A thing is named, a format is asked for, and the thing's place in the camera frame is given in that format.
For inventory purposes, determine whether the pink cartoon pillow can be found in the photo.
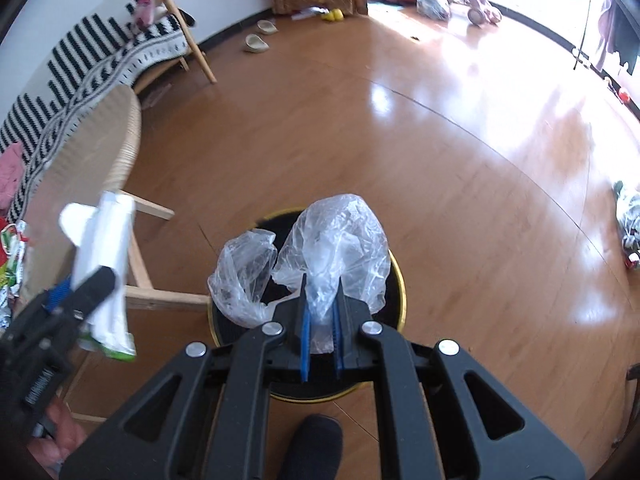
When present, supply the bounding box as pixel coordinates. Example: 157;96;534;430
131;0;169;32

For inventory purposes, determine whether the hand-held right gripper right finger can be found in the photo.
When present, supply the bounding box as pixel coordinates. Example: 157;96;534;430
331;280;586;480

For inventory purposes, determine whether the wooden sofa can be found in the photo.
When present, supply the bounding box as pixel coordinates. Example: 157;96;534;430
131;0;219;107

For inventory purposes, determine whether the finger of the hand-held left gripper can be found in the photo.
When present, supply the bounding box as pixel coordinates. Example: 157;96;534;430
43;281;74;314
71;266;117;320

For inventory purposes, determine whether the round wooden table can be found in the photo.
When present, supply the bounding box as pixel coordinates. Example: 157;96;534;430
19;84;212;426

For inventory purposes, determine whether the printed plastic bag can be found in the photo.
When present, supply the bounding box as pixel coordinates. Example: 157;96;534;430
613;180;640;272

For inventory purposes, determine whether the clear plastic bag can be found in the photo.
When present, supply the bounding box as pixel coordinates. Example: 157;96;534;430
207;192;392;356

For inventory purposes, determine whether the colourful printed wrapper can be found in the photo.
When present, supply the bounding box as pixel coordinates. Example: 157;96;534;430
0;217;32;331

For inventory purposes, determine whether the white green packet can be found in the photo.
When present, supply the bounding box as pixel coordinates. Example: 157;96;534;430
59;191;137;362

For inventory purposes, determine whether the person's foot in black sock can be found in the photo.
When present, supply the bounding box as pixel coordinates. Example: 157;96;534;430
276;414;345;480

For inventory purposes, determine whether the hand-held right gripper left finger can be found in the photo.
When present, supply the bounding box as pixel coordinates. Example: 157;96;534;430
60;274;315;480

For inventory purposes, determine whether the person's left hand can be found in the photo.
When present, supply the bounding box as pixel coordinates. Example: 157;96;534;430
31;400;89;467

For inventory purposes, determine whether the crumpled silvery plastic bag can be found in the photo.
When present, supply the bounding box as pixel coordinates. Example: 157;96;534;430
415;0;452;22

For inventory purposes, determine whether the black trash bin gold rim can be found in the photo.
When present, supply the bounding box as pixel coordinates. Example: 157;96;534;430
206;208;408;405

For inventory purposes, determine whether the black white striped sofa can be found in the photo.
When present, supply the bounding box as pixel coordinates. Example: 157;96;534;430
0;0;195;217

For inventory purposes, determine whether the pink clothing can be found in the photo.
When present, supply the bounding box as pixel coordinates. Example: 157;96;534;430
0;141;27;212

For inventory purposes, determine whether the dark hanging cloth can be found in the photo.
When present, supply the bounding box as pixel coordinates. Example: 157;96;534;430
594;0;640;72

